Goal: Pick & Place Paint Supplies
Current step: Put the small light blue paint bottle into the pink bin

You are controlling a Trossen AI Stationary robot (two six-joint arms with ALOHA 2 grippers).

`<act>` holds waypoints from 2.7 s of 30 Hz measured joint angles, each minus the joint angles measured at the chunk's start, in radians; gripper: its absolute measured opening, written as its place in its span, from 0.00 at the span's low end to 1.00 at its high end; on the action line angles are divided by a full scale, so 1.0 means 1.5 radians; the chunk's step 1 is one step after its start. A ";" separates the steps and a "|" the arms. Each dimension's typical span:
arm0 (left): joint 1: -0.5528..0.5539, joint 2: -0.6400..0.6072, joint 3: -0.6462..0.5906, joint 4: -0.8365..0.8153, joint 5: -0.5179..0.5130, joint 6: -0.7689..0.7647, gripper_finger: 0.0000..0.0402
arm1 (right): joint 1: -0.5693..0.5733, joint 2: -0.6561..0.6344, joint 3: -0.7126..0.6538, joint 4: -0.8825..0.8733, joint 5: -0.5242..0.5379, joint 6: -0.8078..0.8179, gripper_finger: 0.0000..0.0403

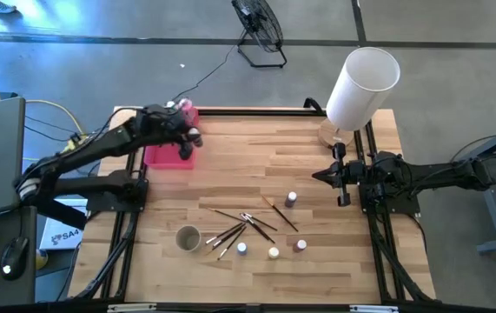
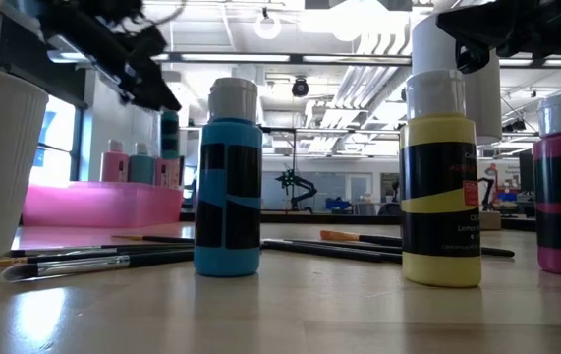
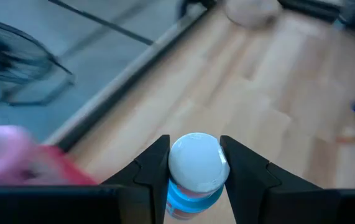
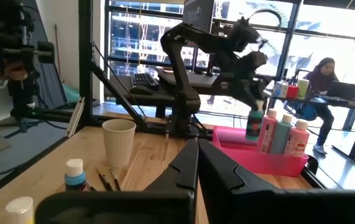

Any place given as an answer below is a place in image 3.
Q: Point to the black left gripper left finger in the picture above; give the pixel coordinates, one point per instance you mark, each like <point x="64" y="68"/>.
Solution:
<point x="146" y="186"/>

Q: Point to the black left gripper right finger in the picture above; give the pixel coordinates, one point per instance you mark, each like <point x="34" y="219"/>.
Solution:
<point x="258" y="193"/>

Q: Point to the large teal paint bottle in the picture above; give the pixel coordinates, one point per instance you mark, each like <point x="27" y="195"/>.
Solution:
<point x="196" y="158"/>

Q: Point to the large pink paint bottle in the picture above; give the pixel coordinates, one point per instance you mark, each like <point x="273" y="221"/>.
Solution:
<point x="6" y="152"/>

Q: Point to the pink plastic tray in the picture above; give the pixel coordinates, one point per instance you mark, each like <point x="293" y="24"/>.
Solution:
<point x="65" y="174"/>

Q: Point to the table lamp white shade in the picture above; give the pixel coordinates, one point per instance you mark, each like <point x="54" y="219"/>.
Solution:
<point x="251" y="12"/>

